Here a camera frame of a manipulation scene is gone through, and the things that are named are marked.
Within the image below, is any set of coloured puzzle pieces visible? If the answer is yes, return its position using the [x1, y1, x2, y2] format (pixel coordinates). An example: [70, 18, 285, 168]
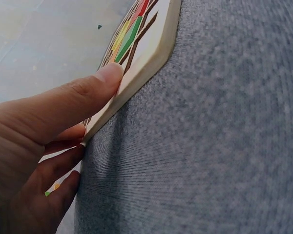
[44, 0, 160, 197]

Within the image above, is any wooden puzzle board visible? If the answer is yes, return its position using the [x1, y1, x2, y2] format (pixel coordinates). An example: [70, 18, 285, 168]
[44, 0, 183, 197]

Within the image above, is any person's left hand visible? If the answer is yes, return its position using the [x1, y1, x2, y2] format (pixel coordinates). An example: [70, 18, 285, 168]
[0, 62, 125, 234]

